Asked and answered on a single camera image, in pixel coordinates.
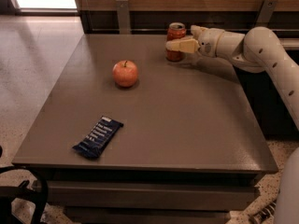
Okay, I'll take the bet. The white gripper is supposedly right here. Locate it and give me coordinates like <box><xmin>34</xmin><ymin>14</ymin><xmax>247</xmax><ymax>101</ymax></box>
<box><xmin>165</xmin><ymin>25</ymin><xmax>224</xmax><ymax>58</ymax></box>

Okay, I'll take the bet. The red coke can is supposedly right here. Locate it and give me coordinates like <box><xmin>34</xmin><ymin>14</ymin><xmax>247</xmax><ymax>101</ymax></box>
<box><xmin>166</xmin><ymin>22</ymin><xmax>186</xmax><ymax>62</ymax></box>

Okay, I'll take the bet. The striped robot base part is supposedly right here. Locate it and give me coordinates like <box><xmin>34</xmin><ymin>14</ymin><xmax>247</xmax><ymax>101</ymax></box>
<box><xmin>249</xmin><ymin>201</ymin><xmax>277</xmax><ymax>224</ymax></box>

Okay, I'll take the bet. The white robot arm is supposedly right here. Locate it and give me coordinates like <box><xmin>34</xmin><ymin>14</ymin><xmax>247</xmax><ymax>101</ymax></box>
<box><xmin>165</xmin><ymin>25</ymin><xmax>299</xmax><ymax>224</ymax></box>

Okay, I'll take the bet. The blue rxbar blueberry wrapper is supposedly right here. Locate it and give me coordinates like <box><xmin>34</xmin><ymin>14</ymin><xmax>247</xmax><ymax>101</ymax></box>
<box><xmin>73</xmin><ymin>116</ymin><xmax>123</xmax><ymax>159</ymax></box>

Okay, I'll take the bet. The red apple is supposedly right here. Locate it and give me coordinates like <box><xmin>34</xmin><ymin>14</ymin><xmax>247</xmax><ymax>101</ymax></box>
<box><xmin>112</xmin><ymin>60</ymin><xmax>138</xmax><ymax>88</ymax></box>

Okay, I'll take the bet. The grey cabinet with drawers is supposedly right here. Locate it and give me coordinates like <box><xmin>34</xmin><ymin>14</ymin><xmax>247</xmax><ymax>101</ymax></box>
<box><xmin>13</xmin><ymin>35</ymin><xmax>278</xmax><ymax>224</ymax></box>

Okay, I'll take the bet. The black chair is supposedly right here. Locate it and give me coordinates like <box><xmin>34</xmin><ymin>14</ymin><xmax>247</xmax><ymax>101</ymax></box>
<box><xmin>0</xmin><ymin>145</ymin><xmax>50</xmax><ymax>224</ymax></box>

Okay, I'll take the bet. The left metal wall bracket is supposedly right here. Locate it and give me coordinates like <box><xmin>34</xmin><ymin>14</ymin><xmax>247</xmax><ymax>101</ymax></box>
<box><xmin>116</xmin><ymin>0</ymin><xmax>131</xmax><ymax>35</ymax></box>

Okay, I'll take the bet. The metal wall bracket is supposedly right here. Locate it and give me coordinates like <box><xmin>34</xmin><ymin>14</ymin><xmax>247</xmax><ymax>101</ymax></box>
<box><xmin>116</xmin><ymin>0</ymin><xmax>131</xmax><ymax>35</ymax></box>
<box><xmin>254</xmin><ymin>0</ymin><xmax>278</xmax><ymax>27</ymax></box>

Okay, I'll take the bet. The right metal wall bracket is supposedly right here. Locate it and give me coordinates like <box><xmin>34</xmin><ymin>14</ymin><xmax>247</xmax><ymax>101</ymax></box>
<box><xmin>254</xmin><ymin>0</ymin><xmax>278</xmax><ymax>27</ymax></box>

